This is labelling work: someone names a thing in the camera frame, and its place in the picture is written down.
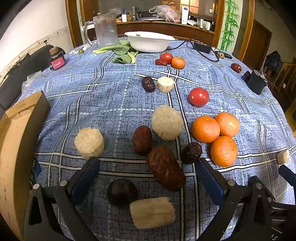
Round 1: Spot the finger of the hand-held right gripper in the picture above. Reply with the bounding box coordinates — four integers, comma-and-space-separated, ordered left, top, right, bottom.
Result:
272, 200, 296, 241
279, 164, 296, 183

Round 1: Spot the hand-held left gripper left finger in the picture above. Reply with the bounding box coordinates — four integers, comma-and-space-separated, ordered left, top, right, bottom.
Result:
24, 157, 100, 241

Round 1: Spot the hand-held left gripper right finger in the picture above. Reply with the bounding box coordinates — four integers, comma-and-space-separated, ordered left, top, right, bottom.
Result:
195, 158, 277, 241

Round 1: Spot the orange mandarin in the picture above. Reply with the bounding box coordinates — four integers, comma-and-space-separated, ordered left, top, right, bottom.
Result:
210, 136, 238, 167
171, 57, 186, 69
215, 112, 240, 138
192, 116, 221, 143

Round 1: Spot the dark round date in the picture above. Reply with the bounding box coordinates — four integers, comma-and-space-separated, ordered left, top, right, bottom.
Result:
107, 178, 139, 206

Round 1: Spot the brown cardboard box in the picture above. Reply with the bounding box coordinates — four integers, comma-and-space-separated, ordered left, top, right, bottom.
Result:
0, 90, 51, 235

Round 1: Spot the red tomato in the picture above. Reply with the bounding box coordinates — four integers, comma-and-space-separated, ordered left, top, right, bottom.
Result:
188, 87, 210, 107
160, 53, 173, 64

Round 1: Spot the blue plaid tablecloth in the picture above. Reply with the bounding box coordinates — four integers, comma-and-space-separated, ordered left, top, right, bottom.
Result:
17, 39, 296, 241

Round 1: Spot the wooden chair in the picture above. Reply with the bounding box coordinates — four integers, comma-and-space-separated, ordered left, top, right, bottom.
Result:
269, 62, 296, 113

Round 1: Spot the dark backpack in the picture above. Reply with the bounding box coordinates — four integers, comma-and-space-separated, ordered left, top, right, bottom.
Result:
264, 51, 284, 75

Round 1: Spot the dark wrinkled date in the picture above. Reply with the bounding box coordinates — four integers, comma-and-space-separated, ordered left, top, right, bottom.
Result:
142, 76, 156, 93

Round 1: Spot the clear plastic wrapper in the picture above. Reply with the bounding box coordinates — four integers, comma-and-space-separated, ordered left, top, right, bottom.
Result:
21, 71, 42, 91

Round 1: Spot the red jar with cork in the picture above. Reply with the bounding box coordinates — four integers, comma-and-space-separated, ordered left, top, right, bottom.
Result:
48, 46, 66, 70

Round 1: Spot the small wooden trinket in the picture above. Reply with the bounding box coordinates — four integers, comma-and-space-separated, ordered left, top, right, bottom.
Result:
216, 50, 232, 59

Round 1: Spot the green bok choy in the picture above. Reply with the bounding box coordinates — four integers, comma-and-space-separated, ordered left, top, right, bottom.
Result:
92, 40, 133, 54
112, 50, 139, 64

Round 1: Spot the black sofa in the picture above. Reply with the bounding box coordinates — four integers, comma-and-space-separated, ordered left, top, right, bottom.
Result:
0, 46, 68, 112

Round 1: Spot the black power adapter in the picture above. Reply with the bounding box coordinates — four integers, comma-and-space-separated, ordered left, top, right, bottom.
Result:
193, 42, 212, 54

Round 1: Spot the brown wooden door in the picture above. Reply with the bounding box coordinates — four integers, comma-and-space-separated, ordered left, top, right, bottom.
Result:
242, 20, 273, 68

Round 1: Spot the white bowl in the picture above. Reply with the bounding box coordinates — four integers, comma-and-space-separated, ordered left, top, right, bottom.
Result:
124, 31, 176, 53

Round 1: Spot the wooden counter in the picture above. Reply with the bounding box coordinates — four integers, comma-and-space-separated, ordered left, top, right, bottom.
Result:
116, 20, 216, 45

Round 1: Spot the clear plastic pitcher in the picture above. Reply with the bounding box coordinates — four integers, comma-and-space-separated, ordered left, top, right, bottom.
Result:
84, 13, 119, 48

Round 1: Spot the translucent plastic bag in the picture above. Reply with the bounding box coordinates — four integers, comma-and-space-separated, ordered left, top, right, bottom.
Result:
149, 5, 181, 23

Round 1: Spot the black cable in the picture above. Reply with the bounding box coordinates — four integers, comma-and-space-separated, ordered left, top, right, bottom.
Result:
166, 40, 220, 63

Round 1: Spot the bamboo wall painting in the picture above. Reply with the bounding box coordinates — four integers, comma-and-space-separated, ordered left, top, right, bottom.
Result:
220, 0, 240, 50

